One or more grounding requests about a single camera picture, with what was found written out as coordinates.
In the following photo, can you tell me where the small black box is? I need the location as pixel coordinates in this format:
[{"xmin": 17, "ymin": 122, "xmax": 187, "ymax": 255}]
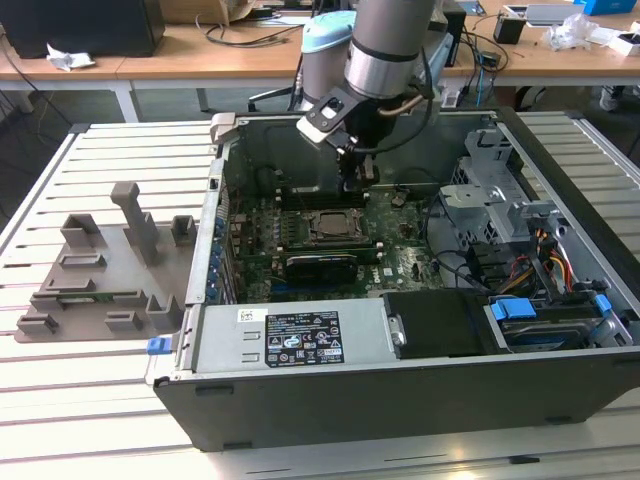
[{"xmin": 493, "ymin": 13, "xmax": 526, "ymax": 45}]

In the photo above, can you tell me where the wooden desk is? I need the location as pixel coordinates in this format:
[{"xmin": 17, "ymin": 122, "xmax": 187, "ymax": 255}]
[
  {"xmin": 439, "ymin": 0, "xmax": 640, "ymax": 89},
  {"xmin": 0, "ymin": 19, "xmax": 351, "ymax": 124}
]

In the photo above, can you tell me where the hard disk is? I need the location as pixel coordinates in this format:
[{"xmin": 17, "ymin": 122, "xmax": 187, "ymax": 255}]
[{"xmin": 499, "ymin": 319, "xmax": 591, "ymax": 351}]

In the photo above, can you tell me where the CPU socket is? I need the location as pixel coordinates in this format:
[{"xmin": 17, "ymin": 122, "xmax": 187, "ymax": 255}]
[{"xmin": 307, "ymin": 207, "xmax": 366, "ymax": 244}]

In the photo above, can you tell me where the green motherboard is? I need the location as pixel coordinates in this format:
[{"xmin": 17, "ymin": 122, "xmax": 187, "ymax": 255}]
[{"xmin": 227, "ymin": 187, "xmax": 451, "ymax": 304}]

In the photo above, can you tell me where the clear plastic wrap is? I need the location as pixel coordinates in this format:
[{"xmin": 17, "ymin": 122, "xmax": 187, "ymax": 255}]
[{"xmin": 544, "ymin": 13, "xmax": 609, "ymax": 51}]

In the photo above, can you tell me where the slim black computer tower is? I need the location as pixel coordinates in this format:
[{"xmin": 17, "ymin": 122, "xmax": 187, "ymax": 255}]
[{"xmin": 442, "ymin": 0, "xmax": 467, "ymax": 69}]

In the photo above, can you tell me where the blue box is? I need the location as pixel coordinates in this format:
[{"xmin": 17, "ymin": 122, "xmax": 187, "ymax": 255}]
[{"xmin": 584, "ymin": 0, "xmax": 634, "ymax": 16}]

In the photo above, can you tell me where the crumpled white paper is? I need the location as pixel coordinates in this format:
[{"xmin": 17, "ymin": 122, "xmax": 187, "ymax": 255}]
[{"xmin": 46, "ymin": 42, "xmax": 96, "ymax": 71}]

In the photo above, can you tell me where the black office chair base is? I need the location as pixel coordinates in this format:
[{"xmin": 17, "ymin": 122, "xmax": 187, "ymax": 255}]
[{"xmin": 514, "ymin": 84, "xmax": 551, "ymax": 114}]

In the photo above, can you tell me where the silver metal drive cage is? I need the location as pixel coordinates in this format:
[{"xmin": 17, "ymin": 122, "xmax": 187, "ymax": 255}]
[{"xmin": 439, "ymin": 127, "xmax": 561, "ymax": 251}]

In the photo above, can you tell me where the silver power supply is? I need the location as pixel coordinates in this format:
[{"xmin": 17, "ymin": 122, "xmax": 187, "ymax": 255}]
[{"xmin": 192, "ymin": 298, "xmax": 401, "ymax": 376}]

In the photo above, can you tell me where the yellow red wire bundle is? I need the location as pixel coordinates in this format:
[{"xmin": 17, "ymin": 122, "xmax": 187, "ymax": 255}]
[{"xmin": 502, "ymin": 227, "xmax": 574, "ymax": 296}]

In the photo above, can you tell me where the grey parts rack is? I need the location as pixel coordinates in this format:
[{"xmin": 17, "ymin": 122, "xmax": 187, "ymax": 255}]
[{"xmin": 14, "ymin": 182, "xmax": 199, "ymax": 344}]

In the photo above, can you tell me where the black grey PC case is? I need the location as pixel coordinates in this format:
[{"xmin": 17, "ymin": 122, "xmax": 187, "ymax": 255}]
[{"xmin": 144, "ymin": 107, "xmax": 640, "ymax": 454}]

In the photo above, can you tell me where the white open box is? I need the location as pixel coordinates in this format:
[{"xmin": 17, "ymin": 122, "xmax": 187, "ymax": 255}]
[{"xmin": 602, "ymin": 29, "xmax": 640, "ymax": 57}]

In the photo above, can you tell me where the large black computer tower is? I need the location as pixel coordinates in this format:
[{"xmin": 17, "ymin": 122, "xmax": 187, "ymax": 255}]
[{"xmin": 0, "ymin": 0, "xmax": 166, "ymax": 59}]

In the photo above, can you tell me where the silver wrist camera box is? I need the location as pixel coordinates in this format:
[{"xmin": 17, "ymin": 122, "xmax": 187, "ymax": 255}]
[{"xmin": 295, "ymin": 85, "xmax": 362, "ymax": 147}]

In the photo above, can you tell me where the black graphics card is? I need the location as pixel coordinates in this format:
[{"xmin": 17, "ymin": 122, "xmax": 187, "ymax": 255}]
[{"xmin": 284, "ymin": 249, "xmax": 360, "ymax": 287}]

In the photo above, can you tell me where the black plastic shroud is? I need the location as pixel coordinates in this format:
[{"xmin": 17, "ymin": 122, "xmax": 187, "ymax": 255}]
[{"xmin": 384, "ymin": 289, "xmax": 511, "ymax": 361}]

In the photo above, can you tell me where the grey case handle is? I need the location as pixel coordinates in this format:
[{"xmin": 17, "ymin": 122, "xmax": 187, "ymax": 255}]
[{"xmin": 210, "ymin": 112, "xmax": 250, "ymax": 146}]

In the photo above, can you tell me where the blue disk carrier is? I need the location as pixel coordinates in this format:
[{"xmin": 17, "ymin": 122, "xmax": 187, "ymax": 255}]
[{"xmin": 488, "ymin": 294, "xmax": 614, "ymax": 351}]

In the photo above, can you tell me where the grey flat box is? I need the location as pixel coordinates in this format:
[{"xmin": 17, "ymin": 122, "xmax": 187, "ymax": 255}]
[{"xmin": 524, "ymin": 3, "xmax": 586, "ymax": 26}]

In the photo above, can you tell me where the white power adapter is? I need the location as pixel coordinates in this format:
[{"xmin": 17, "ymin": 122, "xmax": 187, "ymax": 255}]
[{"xmin": 439, "ymin": 84, "xmax": 464, "ymax": 109}]

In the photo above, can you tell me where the thick black cable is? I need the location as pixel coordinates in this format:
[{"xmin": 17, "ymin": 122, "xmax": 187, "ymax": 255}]
[{"xmin": 422, "ymin": 192, "xmax": 494, "ymax": 294}]

